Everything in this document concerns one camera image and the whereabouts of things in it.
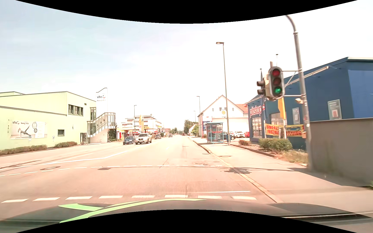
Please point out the tall lamp post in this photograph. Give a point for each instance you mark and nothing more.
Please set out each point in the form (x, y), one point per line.
(225, 97)

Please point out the car's own bonnet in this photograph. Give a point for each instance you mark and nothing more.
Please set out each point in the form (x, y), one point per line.
(173, 210)

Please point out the white car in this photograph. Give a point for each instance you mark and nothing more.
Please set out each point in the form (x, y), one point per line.
(143, 138)

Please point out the bus stop sign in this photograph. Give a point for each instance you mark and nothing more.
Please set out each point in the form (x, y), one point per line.
(223, 113)

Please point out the small dark car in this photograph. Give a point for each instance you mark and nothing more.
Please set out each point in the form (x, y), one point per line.
(157, 136)

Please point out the white gabled building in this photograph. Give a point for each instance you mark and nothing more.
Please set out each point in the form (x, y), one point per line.
(220, 115)

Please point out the low hedge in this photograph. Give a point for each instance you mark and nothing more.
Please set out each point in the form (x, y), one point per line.
(15, 150)

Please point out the pavement beside green building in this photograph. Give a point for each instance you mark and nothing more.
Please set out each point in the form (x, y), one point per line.
(27, 153)

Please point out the parked cars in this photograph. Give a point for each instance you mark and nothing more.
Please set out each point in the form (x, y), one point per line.
(236, 134)

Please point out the white multistorey building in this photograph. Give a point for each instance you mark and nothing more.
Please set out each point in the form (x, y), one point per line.
(141, 124)

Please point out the large grey street cabinet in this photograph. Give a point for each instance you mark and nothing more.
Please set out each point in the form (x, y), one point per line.
(348, 149)

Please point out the green bushes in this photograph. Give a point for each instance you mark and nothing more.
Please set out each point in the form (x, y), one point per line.
(275, 144)

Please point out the traffic light on tall pole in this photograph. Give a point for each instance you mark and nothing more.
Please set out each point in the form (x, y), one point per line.
(276, 82)

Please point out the blue commercial building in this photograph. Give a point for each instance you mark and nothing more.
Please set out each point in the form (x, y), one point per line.
(319, 97)

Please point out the grey paved pavement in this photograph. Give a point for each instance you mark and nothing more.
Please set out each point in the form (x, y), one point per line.
(270, 174)

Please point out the distant trees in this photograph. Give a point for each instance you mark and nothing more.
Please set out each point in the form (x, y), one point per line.
(189, 126)

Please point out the white sign pylon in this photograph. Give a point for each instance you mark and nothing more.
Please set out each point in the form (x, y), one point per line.
(101, 100)

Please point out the road markings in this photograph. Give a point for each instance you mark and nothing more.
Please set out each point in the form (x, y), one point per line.
(176, 196)

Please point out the glass bus shelter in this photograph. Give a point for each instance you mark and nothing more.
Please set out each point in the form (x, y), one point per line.
(214, 132)

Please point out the grey asphalt road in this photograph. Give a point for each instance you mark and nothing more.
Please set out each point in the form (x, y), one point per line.
(160, 155)

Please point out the dry grass strip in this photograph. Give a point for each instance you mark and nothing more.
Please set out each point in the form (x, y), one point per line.
(290, 156)

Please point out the pale green hall building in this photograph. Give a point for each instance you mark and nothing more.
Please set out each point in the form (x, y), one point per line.
(27, 119)

